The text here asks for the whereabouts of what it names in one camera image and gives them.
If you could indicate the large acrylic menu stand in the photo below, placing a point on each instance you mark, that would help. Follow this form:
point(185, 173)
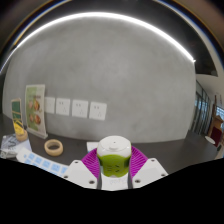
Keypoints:
point(35, 110)

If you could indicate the green and white charger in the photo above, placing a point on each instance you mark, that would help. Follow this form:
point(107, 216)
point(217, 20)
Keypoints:
point(114, 156)

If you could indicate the glass partition wall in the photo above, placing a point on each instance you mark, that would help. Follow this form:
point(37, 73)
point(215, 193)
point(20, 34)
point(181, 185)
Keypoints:
point(201, 110)

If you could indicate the beige tape roll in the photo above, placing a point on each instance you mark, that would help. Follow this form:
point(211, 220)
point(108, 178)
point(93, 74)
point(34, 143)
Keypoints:
point(46, 146)

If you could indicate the white power strip, blue sockets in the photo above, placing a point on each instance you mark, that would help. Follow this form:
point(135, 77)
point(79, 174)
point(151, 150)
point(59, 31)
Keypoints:
point(43, 163)

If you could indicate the clear plastic bag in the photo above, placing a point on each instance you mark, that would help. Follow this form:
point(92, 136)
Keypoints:
point(15, 143)

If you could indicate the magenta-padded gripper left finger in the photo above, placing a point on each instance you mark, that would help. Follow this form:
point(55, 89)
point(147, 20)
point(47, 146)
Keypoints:
point(81, 173)

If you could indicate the curved ceiling light strip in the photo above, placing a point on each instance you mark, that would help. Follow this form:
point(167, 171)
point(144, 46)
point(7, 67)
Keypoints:
point(100, 15)

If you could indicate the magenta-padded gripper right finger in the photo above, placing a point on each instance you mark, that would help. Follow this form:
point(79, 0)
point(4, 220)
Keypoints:
point(150, 171)

